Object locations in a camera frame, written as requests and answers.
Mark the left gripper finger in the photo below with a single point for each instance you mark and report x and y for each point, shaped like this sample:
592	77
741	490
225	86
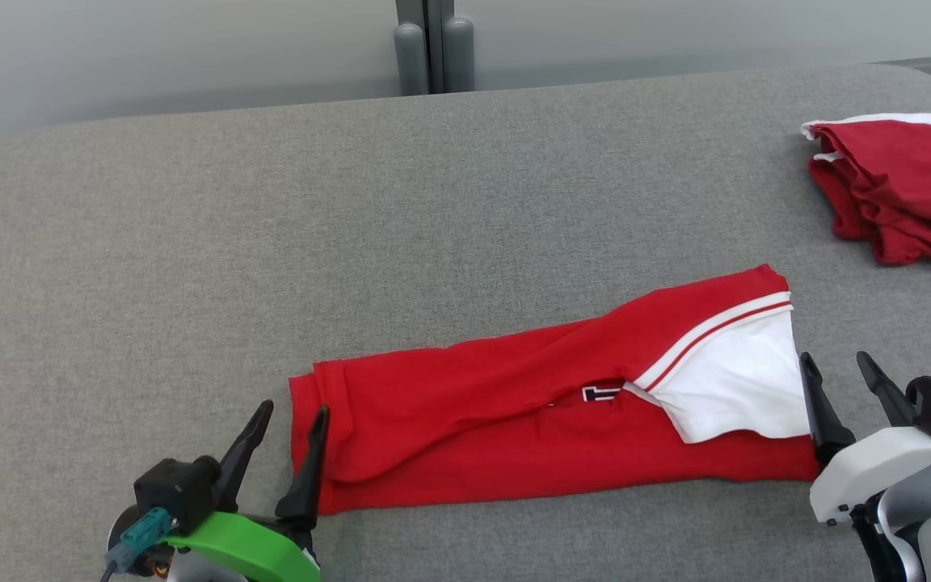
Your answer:
308	485
241	461

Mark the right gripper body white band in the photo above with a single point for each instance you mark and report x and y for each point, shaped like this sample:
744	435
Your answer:
878	469

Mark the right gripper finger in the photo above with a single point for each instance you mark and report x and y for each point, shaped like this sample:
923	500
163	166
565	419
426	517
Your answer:
890	400
825	424

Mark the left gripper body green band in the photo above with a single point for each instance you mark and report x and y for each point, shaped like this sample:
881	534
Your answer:
247	550

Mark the red jersey white sleeves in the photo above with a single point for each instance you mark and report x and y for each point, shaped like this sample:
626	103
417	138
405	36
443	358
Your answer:
473	420

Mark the red shorts white side stripe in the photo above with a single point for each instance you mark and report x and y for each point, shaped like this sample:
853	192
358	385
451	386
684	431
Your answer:
902	186

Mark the grey fabric sofa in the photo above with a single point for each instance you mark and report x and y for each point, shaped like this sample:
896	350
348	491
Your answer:
271	242

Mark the grey round cylinder stopper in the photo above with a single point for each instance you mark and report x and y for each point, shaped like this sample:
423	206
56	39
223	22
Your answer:
459	56
410	65

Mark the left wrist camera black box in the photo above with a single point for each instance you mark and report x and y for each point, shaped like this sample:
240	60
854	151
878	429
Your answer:
179	489

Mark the grey vertical frame post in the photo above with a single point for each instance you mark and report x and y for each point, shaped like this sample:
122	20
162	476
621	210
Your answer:
436	40

